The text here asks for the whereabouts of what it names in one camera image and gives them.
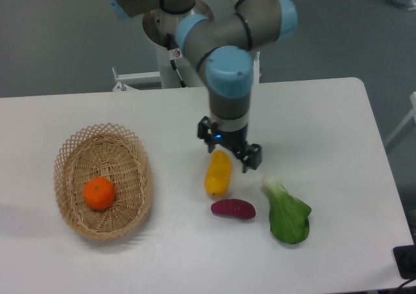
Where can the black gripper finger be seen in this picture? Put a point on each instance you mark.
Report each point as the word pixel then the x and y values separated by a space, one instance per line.
pixel 207 131
pixel 250 155

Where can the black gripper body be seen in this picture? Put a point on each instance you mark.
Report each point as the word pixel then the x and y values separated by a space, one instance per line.
pixel 234 141

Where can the orange fruit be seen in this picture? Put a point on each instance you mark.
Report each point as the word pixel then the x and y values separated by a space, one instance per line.
pixel 99 193

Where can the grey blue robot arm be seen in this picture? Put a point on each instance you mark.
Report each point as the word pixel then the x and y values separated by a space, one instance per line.
pixel 271 21

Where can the woven wicker basket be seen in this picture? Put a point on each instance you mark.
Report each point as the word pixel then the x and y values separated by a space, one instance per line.
pixel 117 154

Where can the yellow mango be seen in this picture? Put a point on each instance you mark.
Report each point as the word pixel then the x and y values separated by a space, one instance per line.
pixel 218 174

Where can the purple sweet potato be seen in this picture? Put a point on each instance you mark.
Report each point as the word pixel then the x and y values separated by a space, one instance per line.
pixel 235 208

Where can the green bok choy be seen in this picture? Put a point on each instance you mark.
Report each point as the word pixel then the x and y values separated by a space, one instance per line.
pixel 288 215

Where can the black device at table edge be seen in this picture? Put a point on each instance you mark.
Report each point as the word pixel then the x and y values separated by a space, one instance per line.
pixel 405 260

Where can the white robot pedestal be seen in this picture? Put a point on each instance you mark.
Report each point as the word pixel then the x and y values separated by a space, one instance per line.
pixel 169 69

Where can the white frame at right edge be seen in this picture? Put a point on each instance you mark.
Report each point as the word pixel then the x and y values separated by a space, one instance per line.
pixel 402 129

